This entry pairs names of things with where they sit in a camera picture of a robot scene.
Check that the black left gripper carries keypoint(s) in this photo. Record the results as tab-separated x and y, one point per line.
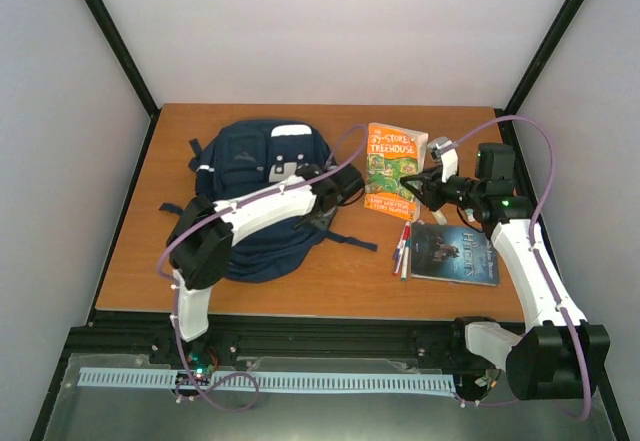
321	223

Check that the yellow highlighter pen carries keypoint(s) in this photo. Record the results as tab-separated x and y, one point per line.
439	217

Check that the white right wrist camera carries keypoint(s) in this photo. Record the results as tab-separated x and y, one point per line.
443	152

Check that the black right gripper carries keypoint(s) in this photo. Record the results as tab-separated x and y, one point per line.
431	195

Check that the purple cap whiteboard marker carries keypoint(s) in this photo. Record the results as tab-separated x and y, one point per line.
399	249

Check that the navy blue backpack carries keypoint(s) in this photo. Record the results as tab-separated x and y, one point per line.
249	155

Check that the light blue slotted cable duct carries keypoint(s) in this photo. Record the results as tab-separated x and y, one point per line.
271	382

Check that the orange Treehouse book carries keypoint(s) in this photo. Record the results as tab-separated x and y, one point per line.
391	154

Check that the red cap whiteboard marker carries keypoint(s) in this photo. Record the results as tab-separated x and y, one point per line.
406	230

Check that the green cap whiteboard marker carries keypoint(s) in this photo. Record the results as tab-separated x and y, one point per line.
405	258

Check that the black aluminium frame rail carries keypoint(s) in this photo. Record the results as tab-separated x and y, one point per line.
231	340

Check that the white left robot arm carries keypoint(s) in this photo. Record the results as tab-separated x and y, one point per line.
254	238

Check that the dark blue Wuthering Heights book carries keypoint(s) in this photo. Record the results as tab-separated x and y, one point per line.
454	254

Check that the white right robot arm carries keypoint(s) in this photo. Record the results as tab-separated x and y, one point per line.
560	355

